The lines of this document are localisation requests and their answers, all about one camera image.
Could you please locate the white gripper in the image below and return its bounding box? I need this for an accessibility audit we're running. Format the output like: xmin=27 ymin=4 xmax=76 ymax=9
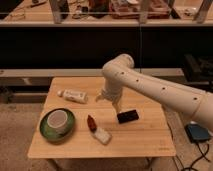
xmin=95 ymin=87 xmax=122 ymax=113

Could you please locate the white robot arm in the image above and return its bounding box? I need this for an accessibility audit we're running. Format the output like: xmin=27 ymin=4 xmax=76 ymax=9
xmin=97 ymin=54 xmax=213 ymax=132

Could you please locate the black smartphone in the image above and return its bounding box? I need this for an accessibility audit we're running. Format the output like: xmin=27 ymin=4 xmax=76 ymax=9
xmin=117 ymin=110 xmax=139 ymax=124

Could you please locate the red sauce packet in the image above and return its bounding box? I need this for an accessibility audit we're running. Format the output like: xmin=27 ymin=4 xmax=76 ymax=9
xmin=87 ymin=116 xmax=97 ymax=132

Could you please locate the white tube bottle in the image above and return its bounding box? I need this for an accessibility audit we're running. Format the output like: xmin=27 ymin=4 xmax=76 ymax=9
xmin=57 ymin=89 xmax=88 ymax=104

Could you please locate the wooden folding table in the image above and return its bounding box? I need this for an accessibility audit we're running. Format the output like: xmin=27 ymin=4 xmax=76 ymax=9
xmin=28 ymin=77 xmax=176 ymax=158

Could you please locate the white cup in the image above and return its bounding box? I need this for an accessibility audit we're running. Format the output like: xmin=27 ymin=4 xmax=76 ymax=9
xmin=47 ymin=110 xmax=68 ymax=134

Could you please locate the green plate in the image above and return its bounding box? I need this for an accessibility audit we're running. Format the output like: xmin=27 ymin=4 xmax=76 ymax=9
xmin=39 ymin=108 xmax=76 ymax=143

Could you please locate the red tray on shelf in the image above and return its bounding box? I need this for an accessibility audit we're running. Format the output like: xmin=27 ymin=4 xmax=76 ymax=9
xmin=109 ymin=0 xmax=171 ymax=19

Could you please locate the long wooden workbench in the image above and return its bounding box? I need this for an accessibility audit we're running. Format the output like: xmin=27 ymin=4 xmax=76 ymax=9
xmin=0 ymin=0 xmax=213 ymax=27

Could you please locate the black floor cable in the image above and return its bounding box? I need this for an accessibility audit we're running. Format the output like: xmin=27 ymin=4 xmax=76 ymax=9
xmin=171 ymin=139 xmax=213 ymax=171

